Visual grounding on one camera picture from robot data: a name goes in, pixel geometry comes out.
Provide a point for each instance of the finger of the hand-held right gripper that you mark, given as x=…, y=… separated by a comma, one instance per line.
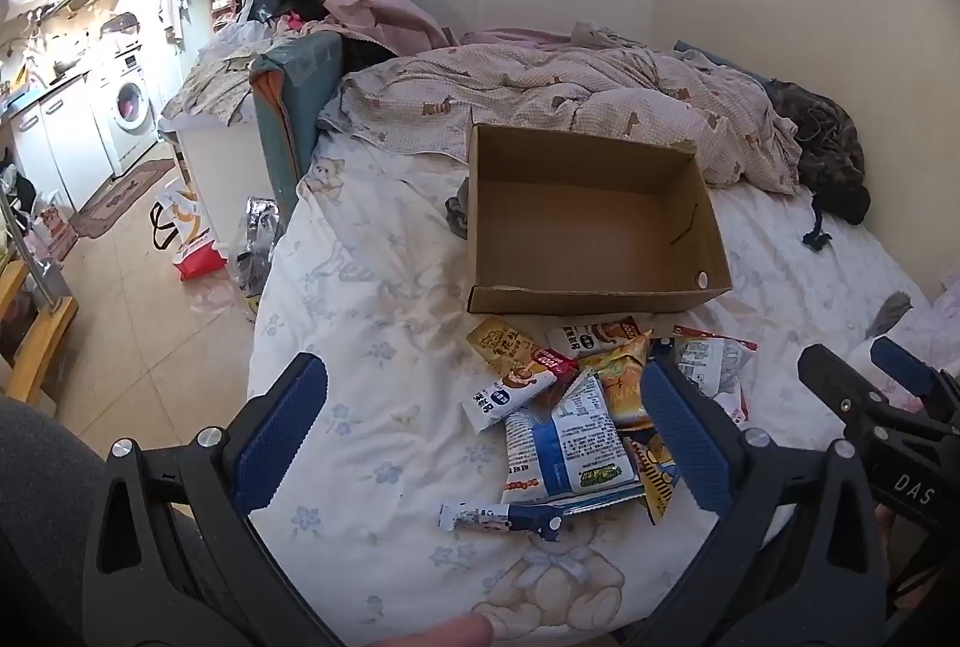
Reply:
x=904, y=364
x=840, y=392

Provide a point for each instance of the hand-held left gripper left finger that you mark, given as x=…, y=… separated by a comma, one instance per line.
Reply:
x=281, y=438

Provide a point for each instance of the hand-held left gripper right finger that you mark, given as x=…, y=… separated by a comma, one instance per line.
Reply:
x=684, y=438

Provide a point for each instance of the clear packet with red edges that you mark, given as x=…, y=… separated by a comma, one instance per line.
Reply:
x=712, y=364

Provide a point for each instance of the yellow chips packet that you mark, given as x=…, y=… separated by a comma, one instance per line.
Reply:
x=622, y=386

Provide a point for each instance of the blue and white snack packet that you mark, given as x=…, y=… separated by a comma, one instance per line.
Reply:
x=564, y=446

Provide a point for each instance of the white packet with red end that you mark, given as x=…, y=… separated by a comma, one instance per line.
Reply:
x=504, y=396

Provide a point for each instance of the blue and white stick packet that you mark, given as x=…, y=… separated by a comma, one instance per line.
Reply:
x=480, y=516

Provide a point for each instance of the brown cardboard box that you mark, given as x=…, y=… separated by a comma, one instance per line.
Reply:
x=600, y=220

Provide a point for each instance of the person's left hand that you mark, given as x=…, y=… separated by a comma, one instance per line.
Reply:
x=442, y=633

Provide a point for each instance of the pale pink cloth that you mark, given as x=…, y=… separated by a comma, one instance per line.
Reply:
x=930, y=332

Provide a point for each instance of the blue and yellow bear packet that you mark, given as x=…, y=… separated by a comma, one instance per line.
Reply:
x=651, y=468

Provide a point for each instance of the grey and white plush toy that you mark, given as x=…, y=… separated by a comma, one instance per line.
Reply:
x=889, y=313

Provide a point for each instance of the white and brown snack packet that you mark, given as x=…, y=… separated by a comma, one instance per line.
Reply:
x=592, y=334

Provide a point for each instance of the white bear-print bed sheet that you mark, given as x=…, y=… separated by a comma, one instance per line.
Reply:
x=360, y=317

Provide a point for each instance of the silver foil bag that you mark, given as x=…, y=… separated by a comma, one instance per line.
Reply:
x=259, y=242

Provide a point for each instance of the orange-yellow peanut packet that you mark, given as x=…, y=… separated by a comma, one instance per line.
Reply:
x=495, y=340

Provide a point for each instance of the white and red shopping bag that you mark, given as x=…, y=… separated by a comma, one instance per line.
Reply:
x=191, y=242

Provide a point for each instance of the camouflage garment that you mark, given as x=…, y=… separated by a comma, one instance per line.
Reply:
x=825, y=145

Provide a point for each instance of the wooden stool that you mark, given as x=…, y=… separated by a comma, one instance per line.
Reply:
x=45, y=347

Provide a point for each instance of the white storage cabinet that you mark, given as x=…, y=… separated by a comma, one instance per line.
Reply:
x=225, y=182

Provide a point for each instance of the grey cloth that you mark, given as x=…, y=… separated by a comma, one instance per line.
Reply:
x=456, y=212

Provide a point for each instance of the patterned floor rug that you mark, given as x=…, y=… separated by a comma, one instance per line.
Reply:
x=120, y=197

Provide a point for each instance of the teal cushion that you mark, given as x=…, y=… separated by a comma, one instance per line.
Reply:
x=300, y=92

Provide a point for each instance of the patterned cloth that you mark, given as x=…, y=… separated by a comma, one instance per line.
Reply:
x=217, y=85

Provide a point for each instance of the white washing machine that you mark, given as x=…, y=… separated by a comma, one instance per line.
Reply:
x=127, y=107

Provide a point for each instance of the white kitchen cabinets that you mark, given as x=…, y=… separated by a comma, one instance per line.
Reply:
x=60, y=145

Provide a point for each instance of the checked bear-print quilt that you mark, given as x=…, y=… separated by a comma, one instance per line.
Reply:
x=562, y=85

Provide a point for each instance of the pink blanket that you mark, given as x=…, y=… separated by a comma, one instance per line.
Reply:
x=375, y=6

